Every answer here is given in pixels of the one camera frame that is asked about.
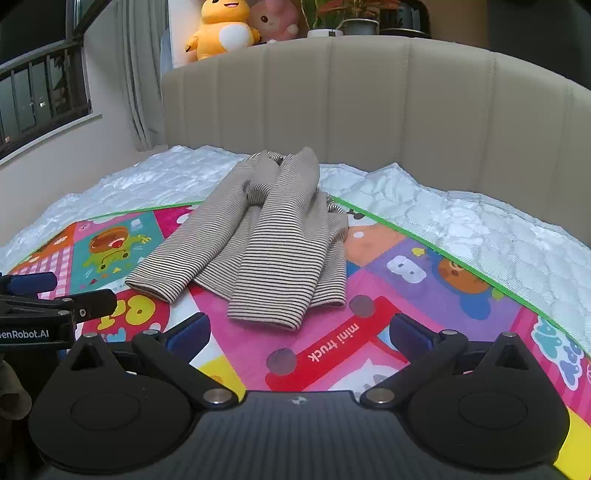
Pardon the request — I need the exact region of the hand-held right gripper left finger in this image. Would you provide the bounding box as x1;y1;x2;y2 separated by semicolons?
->
69;312;238;409

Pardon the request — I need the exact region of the yellow plush toy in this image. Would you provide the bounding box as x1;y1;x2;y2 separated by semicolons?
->
185;0;262;62

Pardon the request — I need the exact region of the striped beige garment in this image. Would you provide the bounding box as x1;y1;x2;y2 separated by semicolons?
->
124;147;350;332

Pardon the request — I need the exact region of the pink plush toy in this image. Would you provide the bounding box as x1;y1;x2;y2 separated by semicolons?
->
248;0;301;44

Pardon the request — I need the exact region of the black round pot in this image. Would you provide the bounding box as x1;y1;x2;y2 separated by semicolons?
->
379;0;433;39

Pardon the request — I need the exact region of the dark window railing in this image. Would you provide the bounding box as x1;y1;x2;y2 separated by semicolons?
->
0;39;93;155

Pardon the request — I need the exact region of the person's left hand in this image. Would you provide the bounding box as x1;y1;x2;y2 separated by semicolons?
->
0;360;33;418

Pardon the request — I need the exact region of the white quilted mattress cover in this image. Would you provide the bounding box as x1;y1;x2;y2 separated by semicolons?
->
0;145;591;356

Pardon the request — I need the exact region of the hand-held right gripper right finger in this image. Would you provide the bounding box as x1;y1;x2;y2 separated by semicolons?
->
360;312;532;409

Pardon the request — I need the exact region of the potted plant with red leaves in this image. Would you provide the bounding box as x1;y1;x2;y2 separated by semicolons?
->
300;0;403;37

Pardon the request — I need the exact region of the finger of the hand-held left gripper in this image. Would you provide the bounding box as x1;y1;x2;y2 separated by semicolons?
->
0;272;59;297
0;289;119;324

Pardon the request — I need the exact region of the colourful printed play mat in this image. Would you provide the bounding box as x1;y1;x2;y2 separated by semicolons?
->
0;196;591;480

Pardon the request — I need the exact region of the beige padded headboard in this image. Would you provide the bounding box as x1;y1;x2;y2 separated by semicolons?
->
161;36;591;241

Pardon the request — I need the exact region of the light grey curtain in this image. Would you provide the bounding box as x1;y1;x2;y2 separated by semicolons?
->
116;0;170;152

